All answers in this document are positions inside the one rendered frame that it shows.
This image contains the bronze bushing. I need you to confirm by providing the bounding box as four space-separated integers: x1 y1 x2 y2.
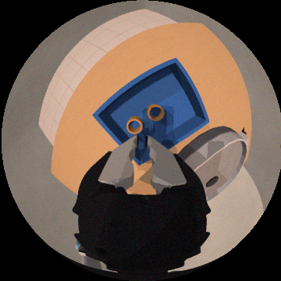
147 104 164 121
126 116 143 134

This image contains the blue plastic crate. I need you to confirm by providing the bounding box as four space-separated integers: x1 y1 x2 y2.
92 58 210 165

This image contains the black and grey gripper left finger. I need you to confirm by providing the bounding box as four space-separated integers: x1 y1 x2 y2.
73 135 139 215

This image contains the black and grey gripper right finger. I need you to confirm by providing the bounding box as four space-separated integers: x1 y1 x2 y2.
145 135 211 215

